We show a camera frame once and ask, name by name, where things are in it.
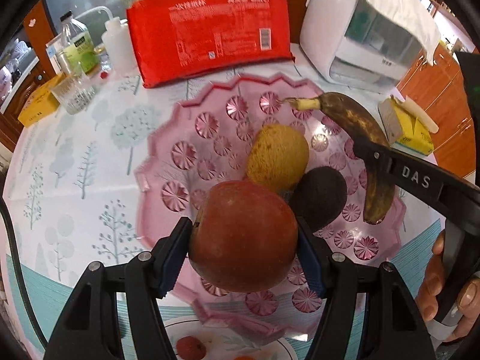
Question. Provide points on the overripe brown banana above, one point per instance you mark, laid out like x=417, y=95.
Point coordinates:
x=356, y=121

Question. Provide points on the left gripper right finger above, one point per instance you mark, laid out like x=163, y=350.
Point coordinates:
x=392, y=327

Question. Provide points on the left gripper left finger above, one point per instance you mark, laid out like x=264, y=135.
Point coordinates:
x=88, y=326

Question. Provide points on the red apple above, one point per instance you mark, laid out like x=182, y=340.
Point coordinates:
x=244, y=238

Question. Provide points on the pink glass fruit bowl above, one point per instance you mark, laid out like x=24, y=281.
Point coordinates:
x=207, y=141

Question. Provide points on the red paper cup package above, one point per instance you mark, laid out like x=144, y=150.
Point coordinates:
x=177, y=39

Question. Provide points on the white blue carton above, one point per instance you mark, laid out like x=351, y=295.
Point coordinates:
x=52, y=47

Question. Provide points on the clear drinking glass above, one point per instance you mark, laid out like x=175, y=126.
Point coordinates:
x=75, y=92

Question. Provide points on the yellow tissue pack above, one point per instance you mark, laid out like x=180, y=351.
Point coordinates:
x=407, y=124

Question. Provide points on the yellow pear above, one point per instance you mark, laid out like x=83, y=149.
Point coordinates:
x=278, y=158

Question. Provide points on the white appliance with cloth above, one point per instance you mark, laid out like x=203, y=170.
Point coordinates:
x=367, y=44

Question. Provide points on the green label plastic bottle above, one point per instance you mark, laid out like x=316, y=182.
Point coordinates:
x=77, y=43

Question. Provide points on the red lychee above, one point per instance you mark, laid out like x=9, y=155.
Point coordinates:
x=190, y=348

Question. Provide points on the person right hand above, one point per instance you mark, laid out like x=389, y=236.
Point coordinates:
x=432, y=285

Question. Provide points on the dark avocado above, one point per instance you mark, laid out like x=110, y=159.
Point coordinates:
x=319, y=197

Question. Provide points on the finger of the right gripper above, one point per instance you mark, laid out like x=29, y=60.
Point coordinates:
x=379, y=160

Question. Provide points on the small metal can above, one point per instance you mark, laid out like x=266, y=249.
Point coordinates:
x=63, y=62

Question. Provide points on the yellow tin box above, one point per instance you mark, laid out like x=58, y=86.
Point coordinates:
x=41, y=102

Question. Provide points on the white squeeze bottle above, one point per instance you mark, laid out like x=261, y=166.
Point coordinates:
x=112, y=33

